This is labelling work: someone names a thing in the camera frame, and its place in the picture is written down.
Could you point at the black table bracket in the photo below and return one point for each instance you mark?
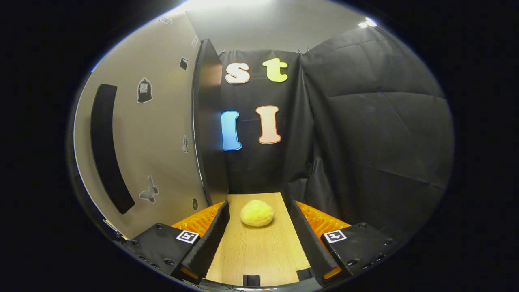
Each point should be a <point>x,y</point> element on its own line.
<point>304,273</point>
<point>251,280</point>

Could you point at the yellow round bun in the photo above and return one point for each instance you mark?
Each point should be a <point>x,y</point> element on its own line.
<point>257,213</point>

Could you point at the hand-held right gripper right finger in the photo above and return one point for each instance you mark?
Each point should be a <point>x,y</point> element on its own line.
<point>310,243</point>

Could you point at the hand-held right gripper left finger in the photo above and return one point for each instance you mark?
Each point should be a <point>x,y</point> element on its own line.
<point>209,243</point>

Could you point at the grey cabinet door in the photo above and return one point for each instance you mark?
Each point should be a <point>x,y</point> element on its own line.
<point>162,142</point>

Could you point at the black backdrop cloth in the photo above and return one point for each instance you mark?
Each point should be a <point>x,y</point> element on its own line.
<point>377,142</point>

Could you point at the small ceiling light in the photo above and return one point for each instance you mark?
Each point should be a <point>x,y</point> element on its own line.
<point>367,22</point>

